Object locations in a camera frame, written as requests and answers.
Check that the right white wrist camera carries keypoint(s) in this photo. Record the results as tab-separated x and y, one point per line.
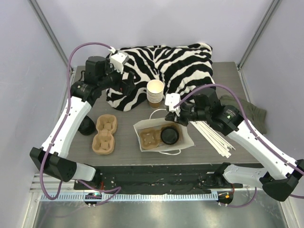
171	100

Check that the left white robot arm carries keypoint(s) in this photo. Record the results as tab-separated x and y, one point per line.
100	74

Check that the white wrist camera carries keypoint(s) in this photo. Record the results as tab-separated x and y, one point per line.
118	59
171	100

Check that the stack of paper cups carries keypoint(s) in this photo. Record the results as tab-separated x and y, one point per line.
155	90

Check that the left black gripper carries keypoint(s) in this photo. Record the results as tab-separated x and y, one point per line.
126	83

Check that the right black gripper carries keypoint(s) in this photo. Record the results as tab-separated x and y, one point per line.
177	118

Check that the black plastic cup lid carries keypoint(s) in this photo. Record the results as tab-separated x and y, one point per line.
169	135

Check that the stack of black lids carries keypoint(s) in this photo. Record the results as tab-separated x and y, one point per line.
87	126

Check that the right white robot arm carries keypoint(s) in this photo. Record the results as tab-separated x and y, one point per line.
279	174

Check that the light blue paper bag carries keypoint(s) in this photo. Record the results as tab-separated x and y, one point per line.
184	141

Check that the brown cardboard cup carrier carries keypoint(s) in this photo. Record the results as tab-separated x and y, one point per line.
104	141

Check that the zebra print pillow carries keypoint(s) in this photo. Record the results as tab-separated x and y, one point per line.
180	68

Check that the bundle of white wrapped straws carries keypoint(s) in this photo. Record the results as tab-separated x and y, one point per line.
222	146

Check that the white slotted cable duct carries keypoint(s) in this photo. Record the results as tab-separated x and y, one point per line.
94	197

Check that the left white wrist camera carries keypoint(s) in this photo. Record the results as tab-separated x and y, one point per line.
118	59

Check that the olive green cloth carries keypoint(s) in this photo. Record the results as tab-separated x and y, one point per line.
256	115

